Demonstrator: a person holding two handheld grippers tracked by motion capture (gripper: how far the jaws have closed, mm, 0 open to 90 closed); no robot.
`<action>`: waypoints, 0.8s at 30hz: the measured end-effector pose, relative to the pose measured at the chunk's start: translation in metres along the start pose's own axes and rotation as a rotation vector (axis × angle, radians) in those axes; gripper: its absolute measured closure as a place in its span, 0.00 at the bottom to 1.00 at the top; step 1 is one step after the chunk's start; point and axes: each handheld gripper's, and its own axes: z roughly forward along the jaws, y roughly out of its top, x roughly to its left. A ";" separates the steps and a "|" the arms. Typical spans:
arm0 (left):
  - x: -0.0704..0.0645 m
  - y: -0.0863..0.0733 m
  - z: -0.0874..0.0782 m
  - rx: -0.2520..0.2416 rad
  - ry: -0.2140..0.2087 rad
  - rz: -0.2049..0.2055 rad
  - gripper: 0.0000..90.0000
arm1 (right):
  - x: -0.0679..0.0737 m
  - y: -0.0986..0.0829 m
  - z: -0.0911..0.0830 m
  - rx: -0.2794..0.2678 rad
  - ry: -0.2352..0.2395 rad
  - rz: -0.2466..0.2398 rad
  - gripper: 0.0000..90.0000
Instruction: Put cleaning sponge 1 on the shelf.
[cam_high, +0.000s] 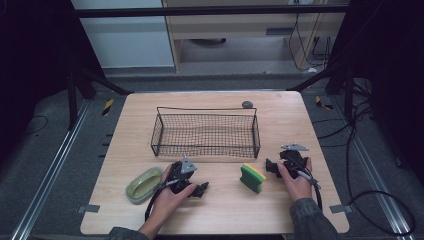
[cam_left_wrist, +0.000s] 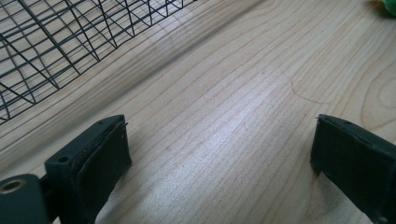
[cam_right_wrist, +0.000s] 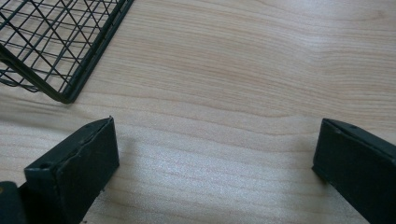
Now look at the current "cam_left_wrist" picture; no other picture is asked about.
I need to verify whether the black wire basket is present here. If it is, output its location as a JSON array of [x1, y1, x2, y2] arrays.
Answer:
[[0, 0, 199, 125]]

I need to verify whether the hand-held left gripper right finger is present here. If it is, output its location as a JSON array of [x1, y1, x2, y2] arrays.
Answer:
[[309, 113, 396, 224]]

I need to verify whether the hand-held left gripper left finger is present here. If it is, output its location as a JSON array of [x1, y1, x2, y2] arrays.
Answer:
[[44, 114, 133, 224]]

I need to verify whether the orange sponge with green pad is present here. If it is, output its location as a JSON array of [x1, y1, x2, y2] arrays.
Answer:
[[376, 0, 396, 17]]

